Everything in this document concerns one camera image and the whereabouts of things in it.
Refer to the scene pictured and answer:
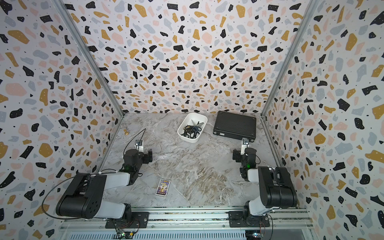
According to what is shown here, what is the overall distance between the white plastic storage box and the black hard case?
0.11 m

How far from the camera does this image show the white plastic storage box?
1.05m

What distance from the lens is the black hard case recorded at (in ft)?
3.46
